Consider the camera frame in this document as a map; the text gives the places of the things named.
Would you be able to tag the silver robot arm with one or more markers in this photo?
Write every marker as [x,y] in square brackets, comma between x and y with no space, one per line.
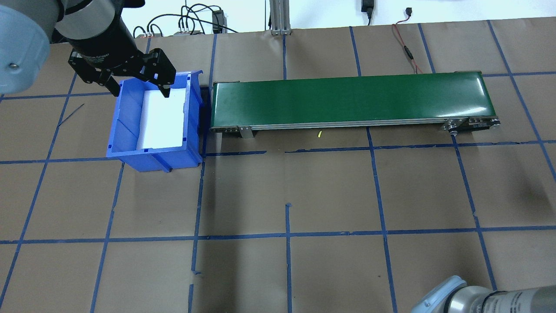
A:
[478,300]
[21,43]

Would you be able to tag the grey terminal block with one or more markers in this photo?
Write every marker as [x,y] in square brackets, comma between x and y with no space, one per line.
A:
[186,32]

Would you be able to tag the black adapter box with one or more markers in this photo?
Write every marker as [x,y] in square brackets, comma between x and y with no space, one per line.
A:
[217,19]

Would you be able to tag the blue plastic storage bin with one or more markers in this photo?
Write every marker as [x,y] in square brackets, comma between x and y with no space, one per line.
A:
[173,158]

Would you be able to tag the green conveyor belt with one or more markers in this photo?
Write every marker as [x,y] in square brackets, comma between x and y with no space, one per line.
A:
[347,100]

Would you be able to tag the black power plug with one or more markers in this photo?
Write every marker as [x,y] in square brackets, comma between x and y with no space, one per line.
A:
[367,5]

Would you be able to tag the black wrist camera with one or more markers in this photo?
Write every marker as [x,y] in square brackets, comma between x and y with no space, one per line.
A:
[134,3]

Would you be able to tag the aluminium extrusion post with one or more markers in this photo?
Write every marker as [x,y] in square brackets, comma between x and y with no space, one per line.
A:
[280,17]

